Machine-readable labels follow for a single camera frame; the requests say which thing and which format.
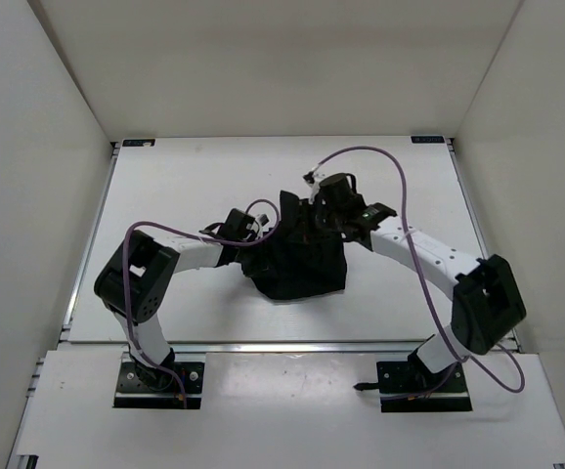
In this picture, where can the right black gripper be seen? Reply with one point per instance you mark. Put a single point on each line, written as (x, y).
(319, 204)

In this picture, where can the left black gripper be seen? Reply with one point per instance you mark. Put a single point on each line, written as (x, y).
(257, 263)

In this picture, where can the black pleated skirt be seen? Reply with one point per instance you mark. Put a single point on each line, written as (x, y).
(298, 260)

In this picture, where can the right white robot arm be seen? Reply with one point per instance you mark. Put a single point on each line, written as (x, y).
(486, 301)

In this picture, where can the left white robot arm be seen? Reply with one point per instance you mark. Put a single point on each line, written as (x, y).
(134, 281)

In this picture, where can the right blue corner label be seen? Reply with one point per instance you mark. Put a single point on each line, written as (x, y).
(427, 139)

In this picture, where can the blue corner label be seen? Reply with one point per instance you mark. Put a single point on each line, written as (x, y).
(427, 139)
(138, 143)

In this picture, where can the left blue corner label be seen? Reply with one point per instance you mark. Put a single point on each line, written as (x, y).
(138, 143)

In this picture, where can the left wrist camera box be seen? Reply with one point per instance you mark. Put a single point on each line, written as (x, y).
(262, 220)

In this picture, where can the aluminium table rail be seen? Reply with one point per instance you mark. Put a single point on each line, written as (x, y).
(297, 347)

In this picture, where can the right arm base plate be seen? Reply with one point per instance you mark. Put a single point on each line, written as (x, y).
(403, 389)

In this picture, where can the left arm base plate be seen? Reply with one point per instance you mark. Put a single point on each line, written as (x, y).
(138, 388)

